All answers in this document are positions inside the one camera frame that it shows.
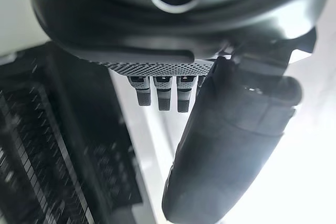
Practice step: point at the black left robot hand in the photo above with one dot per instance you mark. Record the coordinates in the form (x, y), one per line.
(168, 32)

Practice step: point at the open dishwasher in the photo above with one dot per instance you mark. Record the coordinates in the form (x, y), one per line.
(65, 140)

